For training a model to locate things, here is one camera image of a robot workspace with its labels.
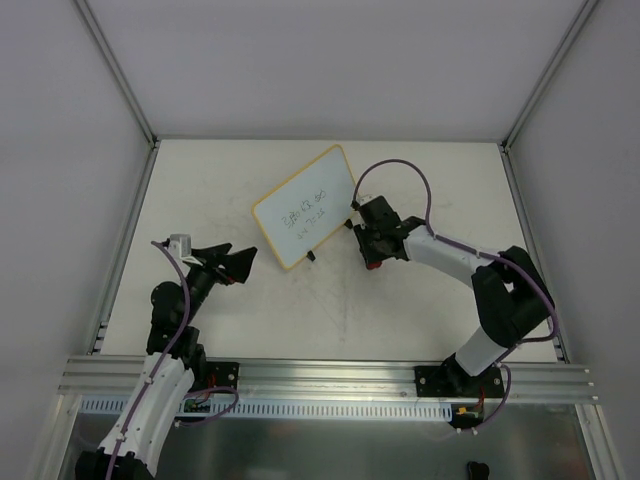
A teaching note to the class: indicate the aluminium frame post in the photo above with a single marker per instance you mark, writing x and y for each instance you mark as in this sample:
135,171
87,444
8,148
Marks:
551,68
103,45

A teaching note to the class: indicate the left aluminium frame post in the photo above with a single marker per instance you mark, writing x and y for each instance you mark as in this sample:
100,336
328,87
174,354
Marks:
103,45

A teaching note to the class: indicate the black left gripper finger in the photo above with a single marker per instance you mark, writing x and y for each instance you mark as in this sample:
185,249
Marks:
212,254
239,264

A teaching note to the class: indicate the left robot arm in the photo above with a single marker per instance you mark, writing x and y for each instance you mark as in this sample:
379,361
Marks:
175,365

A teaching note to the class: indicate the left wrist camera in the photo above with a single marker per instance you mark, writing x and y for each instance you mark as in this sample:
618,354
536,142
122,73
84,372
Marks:
179,245

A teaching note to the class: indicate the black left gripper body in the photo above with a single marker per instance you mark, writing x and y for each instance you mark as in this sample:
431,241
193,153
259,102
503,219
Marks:
216,265

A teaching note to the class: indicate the right aluminium frame post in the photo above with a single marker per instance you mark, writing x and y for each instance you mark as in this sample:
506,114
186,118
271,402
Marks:
551,68

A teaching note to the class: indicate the yellow framed whiteboard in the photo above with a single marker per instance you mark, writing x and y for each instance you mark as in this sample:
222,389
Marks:
307,208

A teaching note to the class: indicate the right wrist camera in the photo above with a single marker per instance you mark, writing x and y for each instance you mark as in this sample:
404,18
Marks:
365,198

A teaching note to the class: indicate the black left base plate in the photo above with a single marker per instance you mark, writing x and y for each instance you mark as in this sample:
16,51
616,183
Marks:
212,374

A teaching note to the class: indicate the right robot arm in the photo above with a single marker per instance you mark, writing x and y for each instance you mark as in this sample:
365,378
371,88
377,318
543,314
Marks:
510,296

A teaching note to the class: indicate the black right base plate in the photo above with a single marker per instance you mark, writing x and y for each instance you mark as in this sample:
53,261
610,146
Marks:
451,381

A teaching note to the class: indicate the black object at bottom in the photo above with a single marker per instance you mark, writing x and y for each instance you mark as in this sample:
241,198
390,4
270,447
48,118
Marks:
478,471

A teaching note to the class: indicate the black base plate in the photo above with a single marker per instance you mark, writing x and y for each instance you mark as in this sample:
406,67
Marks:
212,374
451,381

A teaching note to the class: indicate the aluminium mounting rail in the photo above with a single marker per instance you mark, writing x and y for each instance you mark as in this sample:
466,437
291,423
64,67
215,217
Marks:
336,380

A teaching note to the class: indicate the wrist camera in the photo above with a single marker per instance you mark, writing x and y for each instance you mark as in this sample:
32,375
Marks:
179,245
365,198

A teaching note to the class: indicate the white slotted cable duct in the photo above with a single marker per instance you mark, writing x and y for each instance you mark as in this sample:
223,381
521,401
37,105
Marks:
412,410

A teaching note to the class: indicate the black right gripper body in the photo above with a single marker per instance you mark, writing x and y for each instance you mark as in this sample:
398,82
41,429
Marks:
373,245

